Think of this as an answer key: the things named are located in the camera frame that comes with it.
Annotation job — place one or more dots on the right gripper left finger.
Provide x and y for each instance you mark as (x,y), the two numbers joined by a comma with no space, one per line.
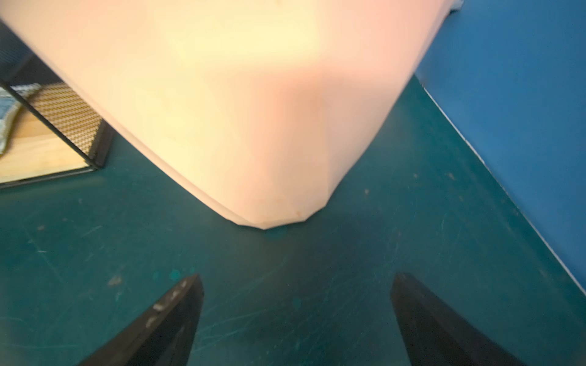
(162,335)

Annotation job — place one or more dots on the two-tier wooden wire shelf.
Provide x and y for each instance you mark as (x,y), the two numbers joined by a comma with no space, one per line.
(56,133)

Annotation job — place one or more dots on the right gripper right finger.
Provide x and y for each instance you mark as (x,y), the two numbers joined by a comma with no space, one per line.
(434,334)

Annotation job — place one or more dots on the flower pot with white flowers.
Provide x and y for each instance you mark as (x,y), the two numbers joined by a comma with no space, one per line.
(257,108)

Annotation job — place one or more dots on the grey coffee bag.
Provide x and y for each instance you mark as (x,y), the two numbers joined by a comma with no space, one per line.
(10,108)

